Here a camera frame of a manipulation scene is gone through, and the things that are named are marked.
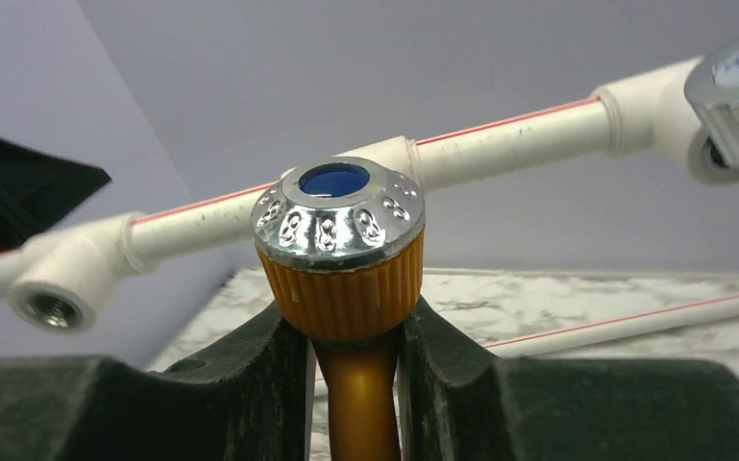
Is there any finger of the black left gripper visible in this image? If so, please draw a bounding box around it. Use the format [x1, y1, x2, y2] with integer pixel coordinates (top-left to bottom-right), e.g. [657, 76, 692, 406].
[0, 138, 111, 253]

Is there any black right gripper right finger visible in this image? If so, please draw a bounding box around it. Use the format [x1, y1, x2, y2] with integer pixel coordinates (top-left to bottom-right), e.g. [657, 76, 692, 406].
[398, 300, 739, 460]

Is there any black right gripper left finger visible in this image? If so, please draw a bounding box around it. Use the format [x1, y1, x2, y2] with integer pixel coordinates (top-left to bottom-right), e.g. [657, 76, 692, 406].
[0, 306, 310, 460]

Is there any yellow water faucet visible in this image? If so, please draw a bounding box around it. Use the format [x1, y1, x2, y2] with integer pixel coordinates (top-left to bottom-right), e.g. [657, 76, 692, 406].
[251, 157, 426, 460]

